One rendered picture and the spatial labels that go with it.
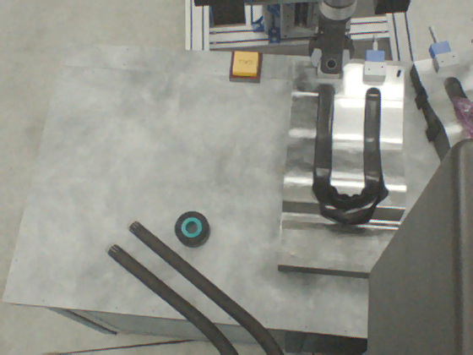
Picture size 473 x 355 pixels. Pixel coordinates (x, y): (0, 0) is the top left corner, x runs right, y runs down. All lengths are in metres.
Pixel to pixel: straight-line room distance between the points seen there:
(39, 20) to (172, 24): 0.59
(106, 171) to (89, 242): 0.18
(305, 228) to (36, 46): 1.74
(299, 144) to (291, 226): 0.19
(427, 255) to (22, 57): 2.63
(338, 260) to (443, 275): 1.16
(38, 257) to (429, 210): 1.35
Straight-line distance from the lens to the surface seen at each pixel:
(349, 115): 1.46
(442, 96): 1.56
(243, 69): 1.57
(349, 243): 1.38
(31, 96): 2.69
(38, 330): 2.36
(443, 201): 0.21
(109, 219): 1.50
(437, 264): 0.21
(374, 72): 1.49
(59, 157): 1.60
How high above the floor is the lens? 2.18
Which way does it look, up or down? 68 degrees down
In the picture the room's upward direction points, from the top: 10 degrees counter-clockwise
